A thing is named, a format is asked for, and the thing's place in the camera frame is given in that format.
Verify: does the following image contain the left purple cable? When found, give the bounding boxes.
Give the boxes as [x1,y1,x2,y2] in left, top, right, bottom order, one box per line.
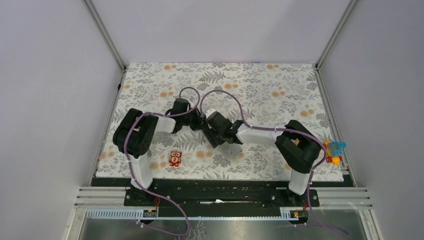
[123,86,202,237]

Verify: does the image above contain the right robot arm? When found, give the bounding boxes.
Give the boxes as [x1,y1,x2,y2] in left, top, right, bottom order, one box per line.
[201,108,324,207]

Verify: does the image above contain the small colourful toy blocks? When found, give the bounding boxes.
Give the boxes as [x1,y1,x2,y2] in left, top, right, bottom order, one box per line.
[324,140,347,166]

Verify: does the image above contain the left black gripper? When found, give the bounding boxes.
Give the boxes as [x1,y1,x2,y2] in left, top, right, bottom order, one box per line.
[180,106,209,131]

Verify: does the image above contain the purple cable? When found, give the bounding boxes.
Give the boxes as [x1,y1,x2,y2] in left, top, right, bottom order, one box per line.
[199,89,350,239]
[123,86,202,237]

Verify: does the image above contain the grey cloth napkin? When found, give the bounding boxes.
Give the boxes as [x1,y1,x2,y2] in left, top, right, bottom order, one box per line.
[217,142,243,159]

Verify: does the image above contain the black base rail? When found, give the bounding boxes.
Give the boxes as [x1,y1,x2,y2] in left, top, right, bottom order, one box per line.
[124,179,320,218]

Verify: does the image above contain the floral patterned tablecloth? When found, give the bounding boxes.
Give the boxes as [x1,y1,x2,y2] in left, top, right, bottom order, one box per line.
[95,63,333,181]

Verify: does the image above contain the red owl toy block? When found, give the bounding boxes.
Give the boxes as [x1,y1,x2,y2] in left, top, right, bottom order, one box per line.
[168,150,183,167]

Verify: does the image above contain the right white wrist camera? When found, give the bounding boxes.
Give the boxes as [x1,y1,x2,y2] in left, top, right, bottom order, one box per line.
[204,108,216,118]

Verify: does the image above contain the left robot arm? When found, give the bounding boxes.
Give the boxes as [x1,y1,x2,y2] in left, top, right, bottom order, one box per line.
[112,98,202,206]

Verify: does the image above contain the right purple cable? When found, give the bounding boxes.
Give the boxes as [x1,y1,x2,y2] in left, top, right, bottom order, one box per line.
[199,89,350,239]

